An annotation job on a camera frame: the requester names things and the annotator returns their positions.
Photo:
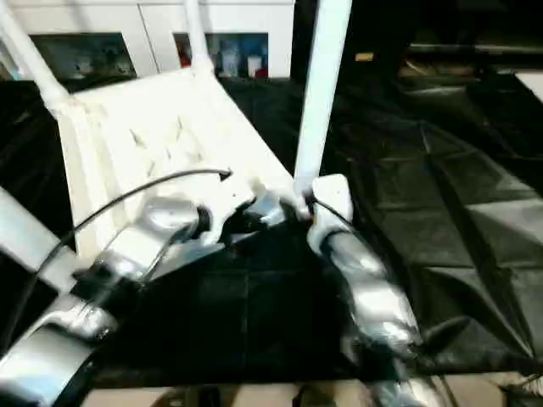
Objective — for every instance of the white plastic table top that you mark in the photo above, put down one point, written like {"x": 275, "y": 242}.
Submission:
{"x": 153, "y": 136}

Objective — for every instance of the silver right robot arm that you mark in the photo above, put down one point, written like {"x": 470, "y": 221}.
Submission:
{"x": 373, "y": 288}

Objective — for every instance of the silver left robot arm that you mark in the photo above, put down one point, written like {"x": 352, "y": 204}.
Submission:
{"x": 110, "y": 271}

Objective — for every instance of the black work mat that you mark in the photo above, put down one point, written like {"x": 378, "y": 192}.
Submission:
{"x": 441, "y": 212}

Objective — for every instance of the small yellow tag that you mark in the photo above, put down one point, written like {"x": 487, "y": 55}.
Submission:
{"x": 363, "y": 57}

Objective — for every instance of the white cabinet with glass doors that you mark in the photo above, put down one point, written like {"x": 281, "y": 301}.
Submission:
{"x": 144, "y": 25}

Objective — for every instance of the black metal bar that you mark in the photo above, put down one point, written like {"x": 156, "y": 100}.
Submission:
{"x": 475, "y": 48}

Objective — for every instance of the white flat panel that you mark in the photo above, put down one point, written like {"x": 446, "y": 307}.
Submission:
{"x": 533, "y": 85}

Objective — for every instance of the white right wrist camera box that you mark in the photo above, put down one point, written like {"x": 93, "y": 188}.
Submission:
{"x": 333, "y": 199}

